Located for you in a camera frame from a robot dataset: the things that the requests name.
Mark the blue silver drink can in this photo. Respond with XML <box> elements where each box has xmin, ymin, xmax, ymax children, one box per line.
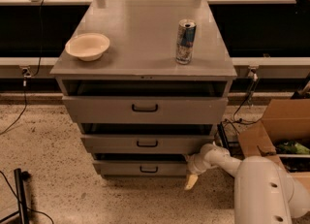
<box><xmin>175</xmin><ymin>19</ymin><xmax>197</xmax><ymax>65</ymax></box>

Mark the grey drawer cabinet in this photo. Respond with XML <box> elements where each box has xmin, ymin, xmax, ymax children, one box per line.
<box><xmin>51</xmin><ymin>0</ymin><xmax>236</xmax><ymax>163</ymax></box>

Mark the grey drawer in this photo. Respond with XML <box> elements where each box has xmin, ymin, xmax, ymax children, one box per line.
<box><xmin>63</xmin><ymin>96</ymin><xmax>228</xmax><ymax>124</ymax></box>
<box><xmin>93</xmin><ymin>161</ymin><xmax>187</xmax><ymax>176</ymax></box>
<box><xmin>81</xmin><ymin>135</ymin><xmax>214</xmax><ymax>154</ymax></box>

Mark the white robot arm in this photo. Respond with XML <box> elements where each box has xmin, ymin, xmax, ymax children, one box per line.
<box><xmin>185</xmin><ymin>144</ymin><xmax>310</xmax><ymax>224</ymax></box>

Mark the black cables right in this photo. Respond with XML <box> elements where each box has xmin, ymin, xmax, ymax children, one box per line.
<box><xmin>222</xmin><ymin>72</ymin><xmax>260</xmax><ymax>132</ymax></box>

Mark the grey middle drawer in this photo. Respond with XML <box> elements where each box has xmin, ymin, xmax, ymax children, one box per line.
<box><xmin>81</xmin><ymin>135</ymin><xmax>214</xmax><ymax>154</ymax></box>

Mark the black cable left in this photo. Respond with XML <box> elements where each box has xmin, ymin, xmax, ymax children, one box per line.
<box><xmin>0</xmin><ymin>0</ymin><xmax>56</xmax><ymax>137</ymax></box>

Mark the white bowl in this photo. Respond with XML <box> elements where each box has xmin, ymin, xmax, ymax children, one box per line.
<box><xmin>65</xmin><ymin>33</ymin><xmax>109</xmax><ymax>61</ymax></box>

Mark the green bag in box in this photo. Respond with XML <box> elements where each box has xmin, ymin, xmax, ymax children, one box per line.
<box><xmin>275</xmin><ymin>141</ymin><xmax>310</xmax><ymax>155</ymax></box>

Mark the black bar on floor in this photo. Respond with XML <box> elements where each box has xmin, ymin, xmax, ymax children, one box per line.
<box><xmin>217</xmin><ymin>123</ymin><xmax>232</xmax><ymax>155</ymax></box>

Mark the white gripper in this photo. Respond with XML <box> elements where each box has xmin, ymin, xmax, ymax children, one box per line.
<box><xmin>184</xmin><ymin>153</ymin><xmax>207</xmax><ymax>190</ymax></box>

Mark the brown cardboard box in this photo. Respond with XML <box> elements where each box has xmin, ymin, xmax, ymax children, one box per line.
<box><xmin>238</xmin><ymin>99</ymin><xmax>310</xmax><ymax>169</ymax></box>

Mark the grey bottom drawer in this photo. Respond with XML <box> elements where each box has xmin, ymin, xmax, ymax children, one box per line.
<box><xmin>93</xmin><ymin>161</ymin><xmax>187</xmax><ymax>176</ymax></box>

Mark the grey top drawer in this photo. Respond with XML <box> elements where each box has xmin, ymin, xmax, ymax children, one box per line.
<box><xmin>63</xmin><ymin>96</ymin><xmax>228</xmax><ymax>124</ymax></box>

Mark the black stand leg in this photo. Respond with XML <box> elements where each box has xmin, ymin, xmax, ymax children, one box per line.
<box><xmin>0</xmin><ymin>168</ymin><xmax>30</xmax><ymax>224</ymax></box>

